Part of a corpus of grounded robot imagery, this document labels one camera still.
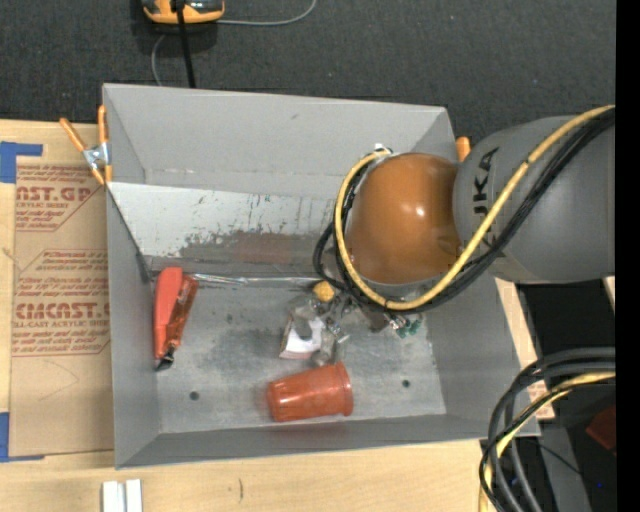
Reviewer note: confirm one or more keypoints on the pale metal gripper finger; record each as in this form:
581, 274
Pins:
332, 347
311, 314

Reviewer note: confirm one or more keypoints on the red plastic cup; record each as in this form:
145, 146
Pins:
311, 395

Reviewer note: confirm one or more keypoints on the red and orange tool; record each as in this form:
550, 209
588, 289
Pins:
168, 310

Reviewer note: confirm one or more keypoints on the white and pink packet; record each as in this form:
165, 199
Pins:
299, 346

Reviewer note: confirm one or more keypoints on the brown cardboard board red print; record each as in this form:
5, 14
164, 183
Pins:
55, 380

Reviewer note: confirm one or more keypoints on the grey metal bin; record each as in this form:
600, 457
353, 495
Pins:
240, 150

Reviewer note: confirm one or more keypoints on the small yellow ball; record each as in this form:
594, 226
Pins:
323, 291

